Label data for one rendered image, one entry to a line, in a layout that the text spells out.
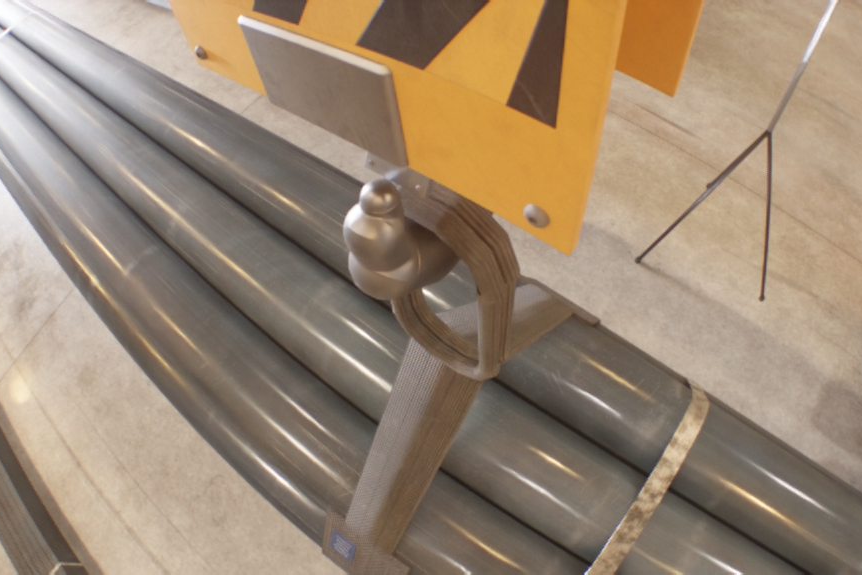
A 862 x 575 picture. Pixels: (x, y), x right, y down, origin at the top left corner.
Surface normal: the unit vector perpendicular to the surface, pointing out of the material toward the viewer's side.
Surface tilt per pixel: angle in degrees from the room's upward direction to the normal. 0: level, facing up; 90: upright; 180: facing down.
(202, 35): 90
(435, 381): 52
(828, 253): 0
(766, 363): 0
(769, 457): 19
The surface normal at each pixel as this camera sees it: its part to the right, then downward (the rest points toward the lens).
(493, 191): -0.59, 0.73
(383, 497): -0.51, 0.29
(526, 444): 0.05, -0.59
